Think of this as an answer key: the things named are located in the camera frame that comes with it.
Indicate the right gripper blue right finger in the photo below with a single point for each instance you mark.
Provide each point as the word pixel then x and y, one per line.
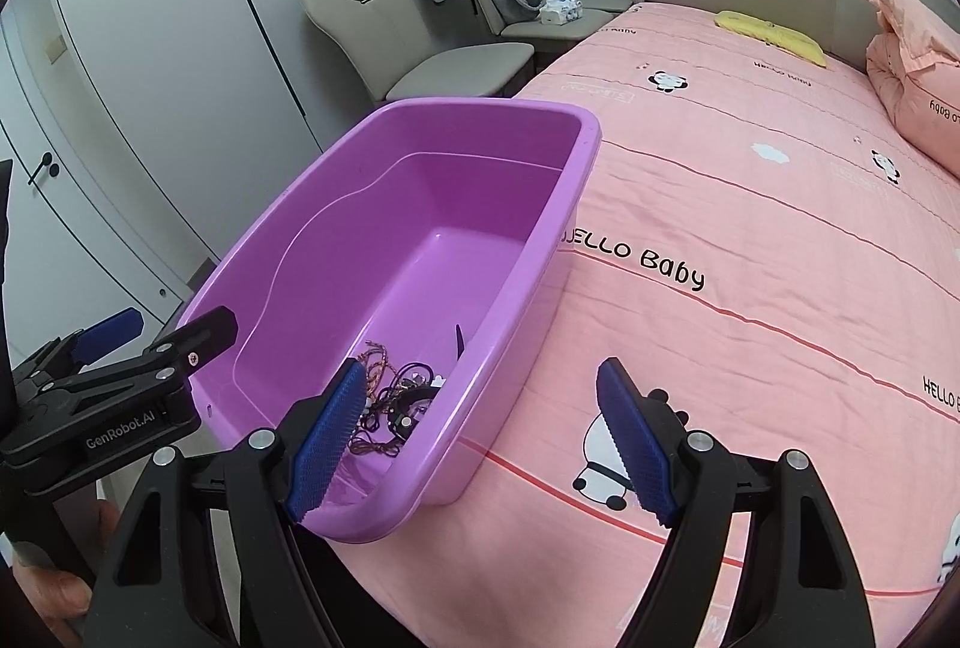
pixel 640 428

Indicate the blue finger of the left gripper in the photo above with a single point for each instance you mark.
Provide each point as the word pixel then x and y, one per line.
pixel 93 343
pixel 178 355

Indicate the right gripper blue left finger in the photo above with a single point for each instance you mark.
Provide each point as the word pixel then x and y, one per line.
pixel 316 433

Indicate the black wrist watch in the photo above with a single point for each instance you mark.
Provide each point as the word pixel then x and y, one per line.
pixel 416 384

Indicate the left hand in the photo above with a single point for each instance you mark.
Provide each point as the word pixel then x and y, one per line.
pixel 60 598

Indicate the pink panda bed sheet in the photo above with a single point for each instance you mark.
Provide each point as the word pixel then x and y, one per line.
pixel 757 240

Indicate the purple plastic basin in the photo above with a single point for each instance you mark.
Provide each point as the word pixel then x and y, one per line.
pixel 430 212

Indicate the white wardrobe doors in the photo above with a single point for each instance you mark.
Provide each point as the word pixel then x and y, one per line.
pixel 147 135

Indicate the beige chair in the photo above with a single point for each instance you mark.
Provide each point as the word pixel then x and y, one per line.
pixel 519 20
pixel 391 48

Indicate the yellow flat pillow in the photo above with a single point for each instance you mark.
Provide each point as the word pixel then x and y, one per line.
pixel 794 42

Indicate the tissue pack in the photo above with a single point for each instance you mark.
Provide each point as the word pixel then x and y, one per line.
pixel 560 12

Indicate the pink folded quilt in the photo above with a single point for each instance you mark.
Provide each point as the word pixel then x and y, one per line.
pixel 912 64

